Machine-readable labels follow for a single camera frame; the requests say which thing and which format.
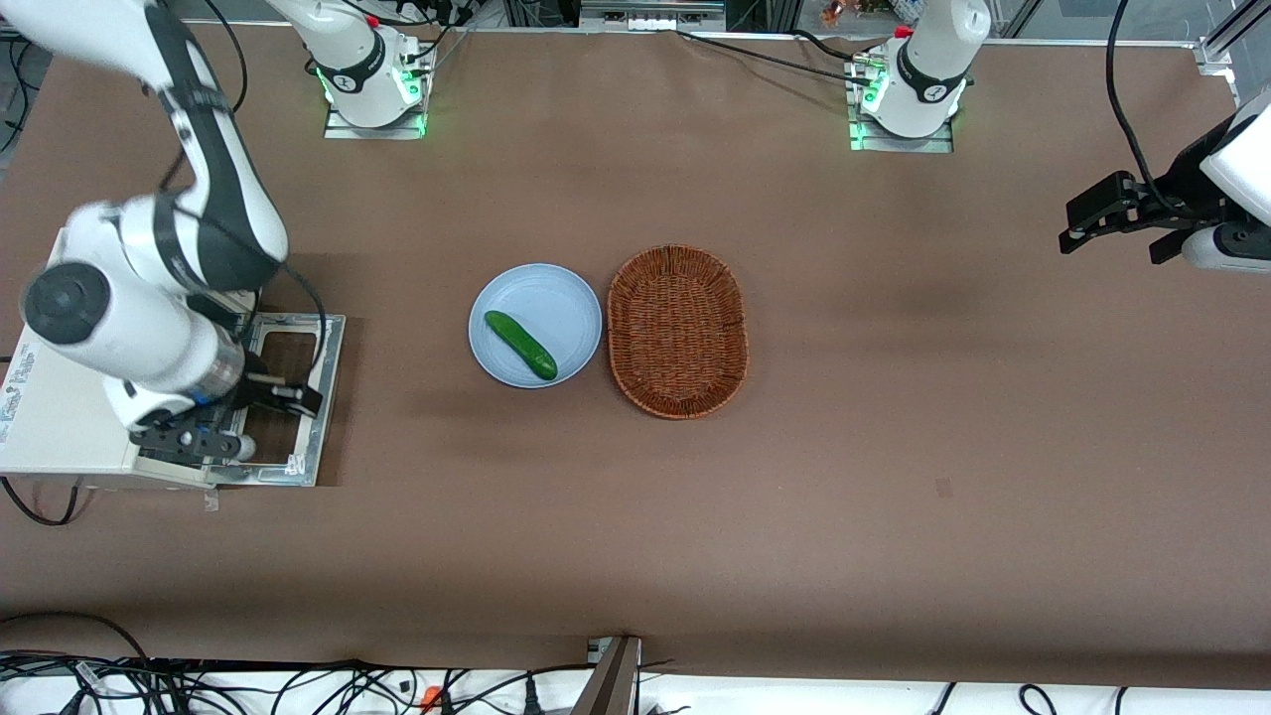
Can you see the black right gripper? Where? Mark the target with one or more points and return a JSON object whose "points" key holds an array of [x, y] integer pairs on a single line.
{"points": [[256, 388]]}

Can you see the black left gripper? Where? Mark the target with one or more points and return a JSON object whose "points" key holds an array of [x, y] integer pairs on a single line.
{"points": [[1181, 185]]}

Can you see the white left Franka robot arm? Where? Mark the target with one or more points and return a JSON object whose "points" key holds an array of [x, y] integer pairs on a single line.
{"points": [[928, 60]]}

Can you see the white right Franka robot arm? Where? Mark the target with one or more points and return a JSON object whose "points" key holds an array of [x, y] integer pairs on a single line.
{"points": [[109, 328]]}

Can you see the white toaster oven body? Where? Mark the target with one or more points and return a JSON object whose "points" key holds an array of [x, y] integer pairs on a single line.
{"points": [[60, 417]]}

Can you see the green cucumber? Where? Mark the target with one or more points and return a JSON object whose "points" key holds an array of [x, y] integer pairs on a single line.
{"points": [[521, 345]]}

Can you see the light blue round plate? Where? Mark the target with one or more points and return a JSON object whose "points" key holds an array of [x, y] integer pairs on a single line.
{"points": [[556, 308]]}

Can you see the brown oval wicker basket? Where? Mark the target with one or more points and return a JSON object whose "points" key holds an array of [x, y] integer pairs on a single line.
{"points": [[677, 333]]}

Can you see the white power strip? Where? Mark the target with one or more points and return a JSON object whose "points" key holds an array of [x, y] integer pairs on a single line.
{"points": [[650, 20]]}

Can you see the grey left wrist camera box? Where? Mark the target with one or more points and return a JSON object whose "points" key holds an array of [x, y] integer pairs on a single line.
{"points": [[1231, 248]]}

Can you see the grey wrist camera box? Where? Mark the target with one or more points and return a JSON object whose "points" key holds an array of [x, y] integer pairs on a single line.
{"points": [[144, 402], [1231, 248]]}

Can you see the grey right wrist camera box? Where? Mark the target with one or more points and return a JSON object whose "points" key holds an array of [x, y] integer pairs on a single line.
{"points": [[144, 402]]}

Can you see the aluminium frame profile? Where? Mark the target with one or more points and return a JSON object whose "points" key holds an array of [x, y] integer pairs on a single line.
{"points": [[1231, 40]]}

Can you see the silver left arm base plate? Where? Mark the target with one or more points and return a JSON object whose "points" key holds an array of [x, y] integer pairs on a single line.
{"points": [[874, 145]]}

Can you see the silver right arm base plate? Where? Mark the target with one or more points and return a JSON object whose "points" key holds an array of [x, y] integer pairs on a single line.
{"points": [[343, 131]]}

